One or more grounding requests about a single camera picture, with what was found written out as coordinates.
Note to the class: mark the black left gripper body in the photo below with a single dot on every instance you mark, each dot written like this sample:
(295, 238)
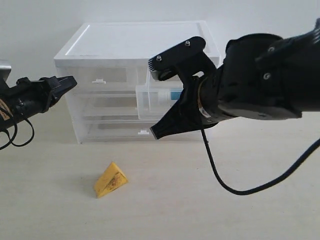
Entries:
(28, 98)

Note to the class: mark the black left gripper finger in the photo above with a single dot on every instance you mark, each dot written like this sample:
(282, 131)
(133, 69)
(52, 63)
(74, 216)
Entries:
(59, 83)
(58, 92)

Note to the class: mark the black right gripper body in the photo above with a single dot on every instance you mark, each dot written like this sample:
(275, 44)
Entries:
(189, 104)

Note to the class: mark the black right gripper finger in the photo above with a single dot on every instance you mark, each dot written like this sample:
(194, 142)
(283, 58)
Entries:
(169, 124)

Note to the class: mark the white blue pill bottle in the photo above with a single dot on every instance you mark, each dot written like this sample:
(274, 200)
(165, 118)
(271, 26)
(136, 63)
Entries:
(169, 95)

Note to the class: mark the yellow wedge block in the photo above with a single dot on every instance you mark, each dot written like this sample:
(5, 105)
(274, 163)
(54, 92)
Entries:
(111, 179)

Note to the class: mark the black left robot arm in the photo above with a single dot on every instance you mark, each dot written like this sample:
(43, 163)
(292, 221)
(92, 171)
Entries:
(6, 118)

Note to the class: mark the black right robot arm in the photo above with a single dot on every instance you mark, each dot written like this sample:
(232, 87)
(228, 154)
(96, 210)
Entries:
(263, 77)

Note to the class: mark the white plastic drawer cabinet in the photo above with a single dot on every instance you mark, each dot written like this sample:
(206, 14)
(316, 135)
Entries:
(122, 45)

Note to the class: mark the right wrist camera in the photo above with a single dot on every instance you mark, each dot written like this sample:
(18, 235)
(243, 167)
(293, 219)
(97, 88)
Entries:
(183, 60)

